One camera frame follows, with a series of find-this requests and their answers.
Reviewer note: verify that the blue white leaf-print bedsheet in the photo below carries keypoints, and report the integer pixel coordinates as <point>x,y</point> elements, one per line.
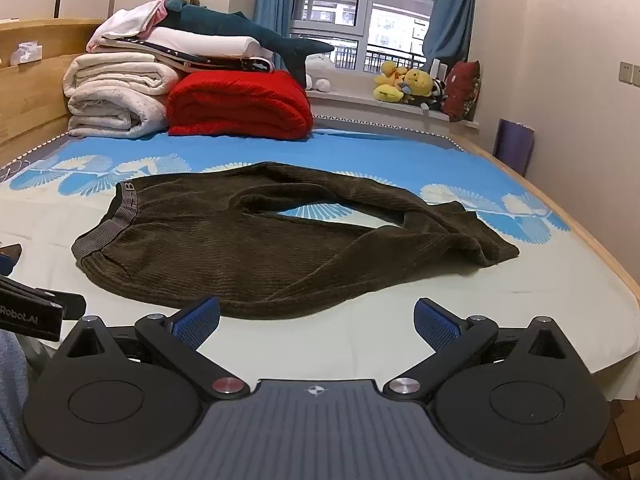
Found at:
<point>350,152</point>

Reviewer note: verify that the black white striped plush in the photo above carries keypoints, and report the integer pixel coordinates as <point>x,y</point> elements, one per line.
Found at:
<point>437,94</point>

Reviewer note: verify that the wooden bed frame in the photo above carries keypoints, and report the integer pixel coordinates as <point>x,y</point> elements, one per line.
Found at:
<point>30,90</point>

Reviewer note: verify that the white folded quilt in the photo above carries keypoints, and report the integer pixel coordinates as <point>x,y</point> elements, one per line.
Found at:
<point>115,95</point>

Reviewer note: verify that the window with balcony railing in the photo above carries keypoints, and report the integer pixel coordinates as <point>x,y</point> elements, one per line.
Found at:
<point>360,5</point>

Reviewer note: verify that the white tissue box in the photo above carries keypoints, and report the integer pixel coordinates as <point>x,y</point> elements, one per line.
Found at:
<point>26,54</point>

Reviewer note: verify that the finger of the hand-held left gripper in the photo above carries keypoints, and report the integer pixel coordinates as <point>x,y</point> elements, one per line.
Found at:
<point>10,258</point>

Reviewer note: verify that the red patterned cushion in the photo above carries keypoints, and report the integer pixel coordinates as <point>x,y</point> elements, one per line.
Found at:
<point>462,90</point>

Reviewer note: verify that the red folded blanket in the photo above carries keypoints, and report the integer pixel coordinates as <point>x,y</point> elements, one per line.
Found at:
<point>235,105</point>

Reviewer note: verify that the beige wall switch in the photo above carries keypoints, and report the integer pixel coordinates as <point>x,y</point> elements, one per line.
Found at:
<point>636,75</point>
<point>625,72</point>

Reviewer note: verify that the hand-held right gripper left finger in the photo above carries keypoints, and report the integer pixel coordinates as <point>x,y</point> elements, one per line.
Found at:
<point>199,321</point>

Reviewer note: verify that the pink white folded cloth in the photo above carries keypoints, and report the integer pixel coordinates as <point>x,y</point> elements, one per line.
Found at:
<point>132,20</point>

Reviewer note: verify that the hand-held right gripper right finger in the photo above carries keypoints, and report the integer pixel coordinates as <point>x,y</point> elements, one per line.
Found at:
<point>436,324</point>

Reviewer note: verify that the yellow duck plush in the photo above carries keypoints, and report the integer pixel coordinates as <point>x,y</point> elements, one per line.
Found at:
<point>389,82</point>

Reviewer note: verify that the person's blue-grey clothing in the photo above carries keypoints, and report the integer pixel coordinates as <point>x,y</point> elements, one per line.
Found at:
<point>12,400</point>

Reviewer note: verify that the purple mat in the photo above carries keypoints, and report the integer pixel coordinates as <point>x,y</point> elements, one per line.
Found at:
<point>514,142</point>

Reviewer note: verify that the teal shark plush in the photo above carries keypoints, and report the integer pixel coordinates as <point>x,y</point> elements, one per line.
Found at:
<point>225,25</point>

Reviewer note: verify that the white folded blanket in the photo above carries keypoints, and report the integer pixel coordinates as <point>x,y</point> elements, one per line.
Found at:
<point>200,42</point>

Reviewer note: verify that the dark-trimmed printed white cloth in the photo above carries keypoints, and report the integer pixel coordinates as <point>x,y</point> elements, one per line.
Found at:
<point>210,62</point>

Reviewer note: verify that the grey patterned mattress cover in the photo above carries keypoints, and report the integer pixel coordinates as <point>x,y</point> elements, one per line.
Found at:
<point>380,126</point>

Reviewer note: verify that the white plush toy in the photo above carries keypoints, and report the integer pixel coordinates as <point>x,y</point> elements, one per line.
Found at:
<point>319,72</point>

